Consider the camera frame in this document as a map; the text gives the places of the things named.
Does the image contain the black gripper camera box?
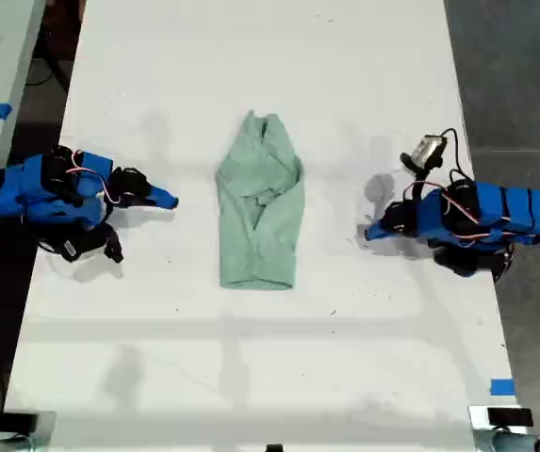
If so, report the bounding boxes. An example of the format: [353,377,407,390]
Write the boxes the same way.
[57,224,110,264]
[400,135,450,176]

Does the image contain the short blue tape strip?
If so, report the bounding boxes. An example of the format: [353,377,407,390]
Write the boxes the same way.
[489,378,517,397]

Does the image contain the black camera stalk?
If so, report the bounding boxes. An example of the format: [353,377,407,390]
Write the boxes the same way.
[410,170,429,202]
[102,207,125,265]

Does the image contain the pale green T-shirt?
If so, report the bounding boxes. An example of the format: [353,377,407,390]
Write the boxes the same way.
[215,109,306,292]

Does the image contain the metal table clamp bracket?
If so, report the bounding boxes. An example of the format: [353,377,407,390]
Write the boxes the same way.
[467,405,535,452]
[0,410,58,452]

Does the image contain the grey metal pipe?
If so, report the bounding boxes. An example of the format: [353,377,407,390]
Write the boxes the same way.
[474,429,540,452]

